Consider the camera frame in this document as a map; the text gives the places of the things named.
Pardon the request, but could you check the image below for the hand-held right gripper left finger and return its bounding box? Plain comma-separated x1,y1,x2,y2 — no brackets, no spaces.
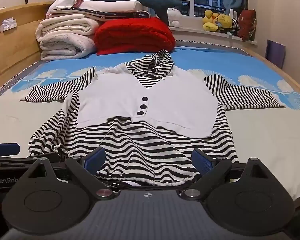
22,147,121,201

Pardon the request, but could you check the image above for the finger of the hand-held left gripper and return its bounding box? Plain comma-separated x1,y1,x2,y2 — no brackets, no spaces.
0,142,21,157
0,152,61,167

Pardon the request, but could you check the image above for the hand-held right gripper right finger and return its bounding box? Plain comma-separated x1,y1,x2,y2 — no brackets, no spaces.
179,148,273,201

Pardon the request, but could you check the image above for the striped dress with white vest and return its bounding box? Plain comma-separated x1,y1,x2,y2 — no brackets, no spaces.
19,49,287,187

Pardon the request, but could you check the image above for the blue and white bedsheet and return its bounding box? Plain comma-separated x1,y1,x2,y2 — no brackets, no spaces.
0,45,300,207

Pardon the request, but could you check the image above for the wooden bed headboard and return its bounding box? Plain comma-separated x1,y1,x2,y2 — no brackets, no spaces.
0,2,53,92

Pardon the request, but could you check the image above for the white folded quilt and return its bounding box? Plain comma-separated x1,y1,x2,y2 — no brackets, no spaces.
35,14,101,37
38,34,97,61

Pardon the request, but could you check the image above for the tissue pack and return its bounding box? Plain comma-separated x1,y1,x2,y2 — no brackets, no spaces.
0,17,17,32

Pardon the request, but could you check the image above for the red folded blanket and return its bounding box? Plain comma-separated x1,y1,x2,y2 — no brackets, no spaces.
94,16,176,56

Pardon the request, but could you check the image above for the purple box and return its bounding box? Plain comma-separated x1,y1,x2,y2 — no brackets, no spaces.
265,39,286,69

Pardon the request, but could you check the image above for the yellow plush toy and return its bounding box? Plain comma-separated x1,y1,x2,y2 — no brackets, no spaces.
216,14,233,33
202,9,220,32

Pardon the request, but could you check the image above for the dark red cushion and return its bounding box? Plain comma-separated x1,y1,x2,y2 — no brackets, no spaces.
237,9,257,42

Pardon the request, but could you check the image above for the dark patterned folded blanket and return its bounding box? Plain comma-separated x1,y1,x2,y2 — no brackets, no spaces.
45,7,151,20

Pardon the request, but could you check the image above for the white seal plush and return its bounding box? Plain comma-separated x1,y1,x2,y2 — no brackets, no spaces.
166,7,183,28

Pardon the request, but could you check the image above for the white pillow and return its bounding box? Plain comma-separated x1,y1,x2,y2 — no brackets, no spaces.
79,0,143,13

